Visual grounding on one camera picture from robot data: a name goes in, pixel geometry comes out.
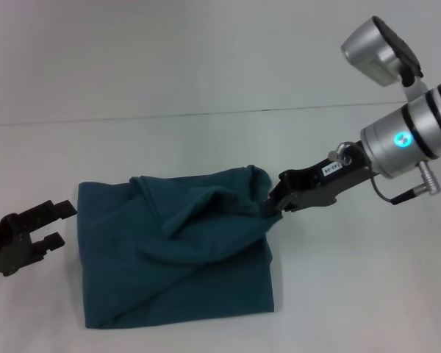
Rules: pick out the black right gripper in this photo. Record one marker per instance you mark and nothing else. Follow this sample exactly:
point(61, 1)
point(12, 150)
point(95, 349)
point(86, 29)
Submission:
point(323, 184)

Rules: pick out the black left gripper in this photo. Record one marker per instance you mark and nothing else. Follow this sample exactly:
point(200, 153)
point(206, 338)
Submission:
point(9, 242)

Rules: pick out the blue t-shirt with FREE print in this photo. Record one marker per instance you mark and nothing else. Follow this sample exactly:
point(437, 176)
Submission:
point(176, 250)

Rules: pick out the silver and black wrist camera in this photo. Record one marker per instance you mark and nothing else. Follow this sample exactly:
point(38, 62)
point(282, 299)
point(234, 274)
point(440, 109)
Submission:
point(378, 51)

